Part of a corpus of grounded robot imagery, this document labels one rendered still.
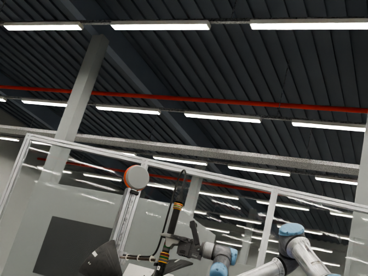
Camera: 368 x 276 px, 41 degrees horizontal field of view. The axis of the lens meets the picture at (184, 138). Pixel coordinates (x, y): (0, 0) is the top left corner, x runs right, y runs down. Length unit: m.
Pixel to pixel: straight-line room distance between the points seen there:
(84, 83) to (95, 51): 0.66
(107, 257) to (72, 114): 6.40
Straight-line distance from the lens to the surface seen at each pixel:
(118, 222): 2.99
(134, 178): 3.04
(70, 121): 8.70
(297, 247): 2.30
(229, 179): 3.12
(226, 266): 2.21
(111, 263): 2.46
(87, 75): 9.01
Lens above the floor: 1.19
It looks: 19 degrees up
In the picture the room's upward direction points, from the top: 16 degrees clockwise
